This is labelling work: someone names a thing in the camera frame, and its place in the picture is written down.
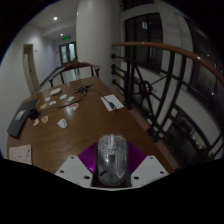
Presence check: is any dark framed window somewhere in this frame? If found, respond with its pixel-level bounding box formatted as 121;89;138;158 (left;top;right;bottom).
124;12;165;74

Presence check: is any black railing with wooden handrail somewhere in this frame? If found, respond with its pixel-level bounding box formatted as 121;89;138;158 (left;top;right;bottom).
110;41;224;162

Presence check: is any white paper sheet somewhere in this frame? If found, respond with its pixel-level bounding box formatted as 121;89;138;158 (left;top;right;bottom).
100;93;125;112

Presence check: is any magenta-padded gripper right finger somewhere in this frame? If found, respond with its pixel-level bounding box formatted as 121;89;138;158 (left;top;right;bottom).
125;141;170;189

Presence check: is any small white box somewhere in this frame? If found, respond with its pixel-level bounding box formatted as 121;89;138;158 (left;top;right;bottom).
49;87;64;97

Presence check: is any glass double door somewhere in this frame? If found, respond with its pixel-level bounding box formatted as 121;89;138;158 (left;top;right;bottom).
58;41;78;66

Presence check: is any black charger block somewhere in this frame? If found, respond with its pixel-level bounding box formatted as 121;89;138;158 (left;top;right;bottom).
28;109;41;121

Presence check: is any beige side door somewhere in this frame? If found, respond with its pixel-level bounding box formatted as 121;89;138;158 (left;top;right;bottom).
22;43;41;95

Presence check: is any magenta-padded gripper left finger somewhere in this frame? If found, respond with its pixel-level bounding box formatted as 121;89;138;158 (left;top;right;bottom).
54;141;100;188

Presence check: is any wooden armchair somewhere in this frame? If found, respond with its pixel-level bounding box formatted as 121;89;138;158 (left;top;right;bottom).
48;60;101;88

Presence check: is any white outlined sticker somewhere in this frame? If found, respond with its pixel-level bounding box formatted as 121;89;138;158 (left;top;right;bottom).
56;118;68;129

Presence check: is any black closed laptop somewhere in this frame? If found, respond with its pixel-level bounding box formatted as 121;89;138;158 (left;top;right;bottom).
6;98;41;138

